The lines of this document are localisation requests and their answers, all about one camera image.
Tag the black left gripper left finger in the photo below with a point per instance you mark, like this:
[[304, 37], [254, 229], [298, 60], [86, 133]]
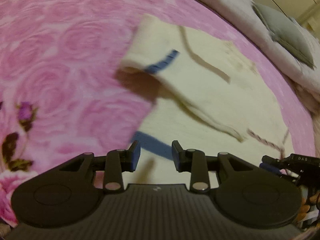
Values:
[[117, 162]]

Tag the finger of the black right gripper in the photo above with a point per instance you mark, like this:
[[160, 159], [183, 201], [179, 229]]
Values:
[[277, 172], [280, 163]]

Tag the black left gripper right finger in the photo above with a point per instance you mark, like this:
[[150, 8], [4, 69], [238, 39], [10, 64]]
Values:
[[194, 162]]

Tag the cream knit sweater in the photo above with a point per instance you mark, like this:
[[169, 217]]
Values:
[[210, 98]]

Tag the white striped folded quilt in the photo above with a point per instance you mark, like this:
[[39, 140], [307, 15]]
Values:
[[241, 14]]

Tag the grey pillow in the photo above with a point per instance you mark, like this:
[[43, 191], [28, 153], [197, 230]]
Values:
[[284, 31]]

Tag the pink rose bed blanket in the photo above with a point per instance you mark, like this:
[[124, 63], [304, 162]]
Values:
[[62, 93]]

